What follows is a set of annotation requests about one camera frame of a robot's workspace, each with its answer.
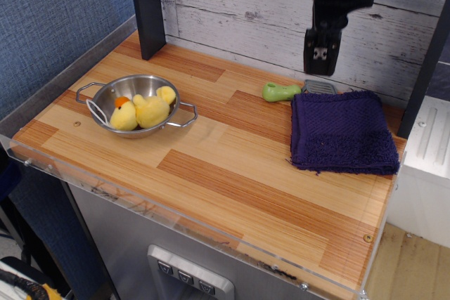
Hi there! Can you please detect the purple terry cloth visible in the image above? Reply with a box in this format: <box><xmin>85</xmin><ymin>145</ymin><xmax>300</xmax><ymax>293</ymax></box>
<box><xmin>290</xmin><ymin>91</ymin><xmax>400</xmax><ymax>175</ymax></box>

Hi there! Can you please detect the yellow plush duck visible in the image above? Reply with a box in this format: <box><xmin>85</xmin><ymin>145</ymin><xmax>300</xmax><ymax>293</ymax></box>
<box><xmin>109</xmin><ymin>86</ymin><xmax>176</xmax><ymax>131</ymax></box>

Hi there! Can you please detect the white ridged side unit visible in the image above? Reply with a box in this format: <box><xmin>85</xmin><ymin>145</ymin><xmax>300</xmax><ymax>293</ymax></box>
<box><xmin>387</xmin><ymin>96</ymin><xmax>449</xmax><ymax>247</ymax></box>

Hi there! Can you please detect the clear acrylic table guard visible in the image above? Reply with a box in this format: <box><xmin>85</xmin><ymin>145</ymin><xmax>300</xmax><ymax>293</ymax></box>
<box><xmin>1</xmin><ymin>133</ymin><xmax>392</xmax><ymax>299</ymax></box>

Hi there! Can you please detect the silver button control panel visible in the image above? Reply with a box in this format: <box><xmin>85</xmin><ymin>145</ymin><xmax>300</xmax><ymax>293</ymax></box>
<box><xmin>147</xmin><ymin>244</ymin><xmax>235</xmax><ymax>299</ymax></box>

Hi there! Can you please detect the stainless cabinet front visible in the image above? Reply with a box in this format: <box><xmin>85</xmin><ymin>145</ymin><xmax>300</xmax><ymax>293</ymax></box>
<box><xmin>68</xmin><ymin>185</ymin><xmax>318</xmax><ymax>299</ymax></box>

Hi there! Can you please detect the yellow black bag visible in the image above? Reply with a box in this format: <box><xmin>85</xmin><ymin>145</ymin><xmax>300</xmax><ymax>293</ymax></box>
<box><xmin>1</xmin><ymin>256</ymin><xmax>64</xmax><ymax>299</ymax></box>

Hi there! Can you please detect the green handled toy spatula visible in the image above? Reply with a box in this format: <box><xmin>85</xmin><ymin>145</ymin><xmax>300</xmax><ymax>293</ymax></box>
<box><xmin>262</xmin><ymin>80</ymin><xmax>338</xmax><ymax>103</ymax></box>

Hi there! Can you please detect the dark right upright post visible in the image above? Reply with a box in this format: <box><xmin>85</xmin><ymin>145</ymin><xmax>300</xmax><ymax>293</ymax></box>
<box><xmin>397</xmin><ymin>0</ymin><xmax>449</xmax><ymax>138</ymax></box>

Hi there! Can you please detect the dark upright post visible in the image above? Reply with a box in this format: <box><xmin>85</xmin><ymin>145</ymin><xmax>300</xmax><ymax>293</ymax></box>
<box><xmin>133</xmin><ymin>0</ymin><xmax>166</xmax><ymax>60</ymax></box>
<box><xmin>397</xmin><ymin>0</ymin><xmax>449</xmax><ymax>138</ymax></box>

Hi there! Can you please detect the dark left upright post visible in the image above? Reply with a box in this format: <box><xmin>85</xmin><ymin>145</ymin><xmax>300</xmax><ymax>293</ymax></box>
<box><xmin>133</xmin><ymin>0</ymin><xmax>166</xmax><ymax>60</ymax></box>

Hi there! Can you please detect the steel bowl with handles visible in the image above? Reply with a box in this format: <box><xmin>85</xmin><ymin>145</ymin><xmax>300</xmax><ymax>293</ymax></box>
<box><xmin>76</xmin><ymin>74</ymin><xmax>198</xmax><ymax>138</ymax></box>

